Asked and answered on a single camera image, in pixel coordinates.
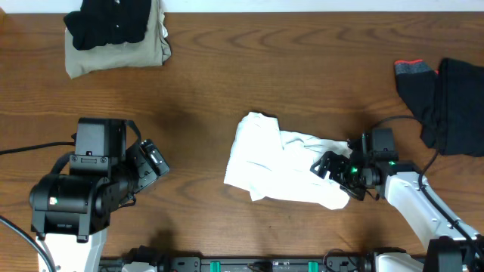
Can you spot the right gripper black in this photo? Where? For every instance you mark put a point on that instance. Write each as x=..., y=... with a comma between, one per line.
x=337, y=177

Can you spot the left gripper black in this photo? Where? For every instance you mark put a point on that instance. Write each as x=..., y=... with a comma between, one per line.
x=141, y=166

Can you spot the white t-shirt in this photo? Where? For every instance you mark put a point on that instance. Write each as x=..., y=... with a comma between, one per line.
x=269, y=162

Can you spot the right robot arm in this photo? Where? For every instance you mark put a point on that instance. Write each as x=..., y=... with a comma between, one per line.
x=451, y=245

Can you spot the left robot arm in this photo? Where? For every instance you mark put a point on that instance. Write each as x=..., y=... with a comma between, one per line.
x=72, y=204

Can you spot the folded khaki garment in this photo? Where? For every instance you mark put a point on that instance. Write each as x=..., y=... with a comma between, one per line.
x=154, y=50

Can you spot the black garment with red trim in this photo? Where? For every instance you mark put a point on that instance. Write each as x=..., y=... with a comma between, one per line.
x=416, y=85

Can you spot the folded black garment on stack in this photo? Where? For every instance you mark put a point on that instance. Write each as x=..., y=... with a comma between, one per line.
x=102, y=22

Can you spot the black garment right edge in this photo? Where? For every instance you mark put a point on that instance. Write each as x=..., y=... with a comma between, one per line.
x=459, y=108

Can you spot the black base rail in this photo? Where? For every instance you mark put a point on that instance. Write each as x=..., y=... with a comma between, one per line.
x=149, y=259

